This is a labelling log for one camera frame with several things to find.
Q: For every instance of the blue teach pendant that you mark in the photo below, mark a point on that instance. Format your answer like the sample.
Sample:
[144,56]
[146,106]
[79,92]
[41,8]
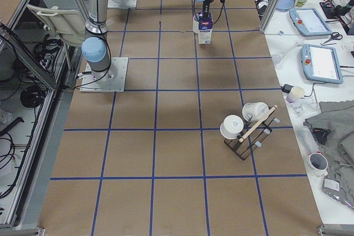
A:
[309,22]
[321,63]

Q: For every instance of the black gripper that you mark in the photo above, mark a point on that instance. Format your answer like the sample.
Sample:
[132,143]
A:
[206,0]

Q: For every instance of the grey cloth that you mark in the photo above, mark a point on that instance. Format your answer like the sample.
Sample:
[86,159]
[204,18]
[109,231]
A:
[333,132]

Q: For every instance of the white plastic chair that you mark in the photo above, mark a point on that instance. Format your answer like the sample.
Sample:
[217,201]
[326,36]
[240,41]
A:
[68,24]

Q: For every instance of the blue white milk carton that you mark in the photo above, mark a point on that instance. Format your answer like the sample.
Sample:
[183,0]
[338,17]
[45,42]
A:
[204,28]

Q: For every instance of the black scissors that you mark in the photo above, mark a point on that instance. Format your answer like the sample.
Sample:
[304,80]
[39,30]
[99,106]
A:
[334,36]

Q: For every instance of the white light bulb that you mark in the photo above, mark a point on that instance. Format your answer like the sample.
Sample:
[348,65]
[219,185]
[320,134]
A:
[277,58]

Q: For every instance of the white paper cup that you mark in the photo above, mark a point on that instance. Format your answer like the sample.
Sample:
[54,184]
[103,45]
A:
[195,25]

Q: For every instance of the black mug rack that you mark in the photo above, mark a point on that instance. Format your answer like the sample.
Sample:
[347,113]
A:
[252,135]

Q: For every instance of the blue plate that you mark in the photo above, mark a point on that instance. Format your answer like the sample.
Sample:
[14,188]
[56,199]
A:
[284,5]

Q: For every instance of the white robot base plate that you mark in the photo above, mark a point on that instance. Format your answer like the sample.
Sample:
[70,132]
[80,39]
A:
[113,81]

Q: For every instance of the white mug on rack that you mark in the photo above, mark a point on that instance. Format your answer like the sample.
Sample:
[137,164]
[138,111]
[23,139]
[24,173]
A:
[231,127]
[254,111]

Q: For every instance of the white purple cup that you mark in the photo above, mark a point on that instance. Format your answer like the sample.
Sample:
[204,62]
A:
[296,93]

